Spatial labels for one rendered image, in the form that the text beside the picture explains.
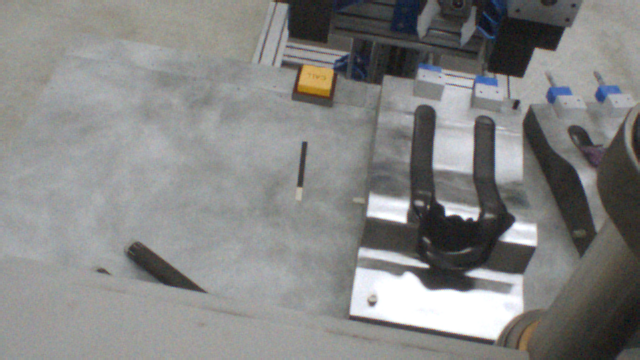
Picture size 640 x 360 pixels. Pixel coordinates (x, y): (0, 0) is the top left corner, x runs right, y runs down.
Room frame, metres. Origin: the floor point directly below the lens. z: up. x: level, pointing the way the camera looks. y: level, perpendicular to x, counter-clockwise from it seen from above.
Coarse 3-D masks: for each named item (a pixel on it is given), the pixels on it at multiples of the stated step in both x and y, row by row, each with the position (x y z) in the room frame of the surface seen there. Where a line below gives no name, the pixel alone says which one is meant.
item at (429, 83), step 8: (424, 64) 1.11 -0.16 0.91; (416, 72) 1.10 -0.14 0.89; (424, 72) 1.06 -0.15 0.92; (432, 72) 1.07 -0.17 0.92; (440, 72) 1.09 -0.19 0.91; (416, 80) 1.05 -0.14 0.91; (424, 80) 1.04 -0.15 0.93; (432, 80) 1.04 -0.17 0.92; (440, 80) 1.05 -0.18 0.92; (416, 88) 1.04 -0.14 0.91; (424, 88) 1.04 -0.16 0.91; (432, 88) 1.04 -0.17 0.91; (440, 88) 1.04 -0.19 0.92; (416, 96) 1.03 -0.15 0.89; (424, 96) 1.03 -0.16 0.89; (432, 96) 1.03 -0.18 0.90; (440, 96) 1.03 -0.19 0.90
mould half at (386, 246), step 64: (384, 128) 0.94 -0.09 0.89; (448, 128) 0.97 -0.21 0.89; (512, 128) 0.99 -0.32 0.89; (384, 192) 0.76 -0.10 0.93; (448, 192) 0.79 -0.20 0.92; (512, 192) 0.83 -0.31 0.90; (384, 256) 0.69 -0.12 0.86; (512, 256) 0.70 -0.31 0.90; (384, 320) 0.58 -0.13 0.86; (448, 320) 0.60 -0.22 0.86
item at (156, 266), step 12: (132, 240) 0.66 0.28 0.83; (132, 252) 0.64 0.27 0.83; (144, 252) 0.64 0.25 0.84; (144, 264) 0.62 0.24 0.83; (156, 264) 0.62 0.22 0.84; (168, 264) 0.62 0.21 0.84; (156, 276) 0.60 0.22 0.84; (168, 276) 0.60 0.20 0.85; (180, 276) 0.60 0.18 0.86; (180, 288) 0.58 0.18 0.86; (192, 288) 0.58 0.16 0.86
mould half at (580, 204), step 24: (528, 120) 1.09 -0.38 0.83; (552, 120) 1.07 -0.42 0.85; (576, 120) 1.08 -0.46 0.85; (600, 120) 1.09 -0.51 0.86; (552, 144) 1.01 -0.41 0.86; (552, 168) 0.97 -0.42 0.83; (576, 168) 0.92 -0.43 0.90; (552, 192) 0.94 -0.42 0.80; (576, 192) 0.88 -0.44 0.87; (576, 216) 0.86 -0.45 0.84; (600, 216) 0.83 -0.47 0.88; (576, 240) 0.83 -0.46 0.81
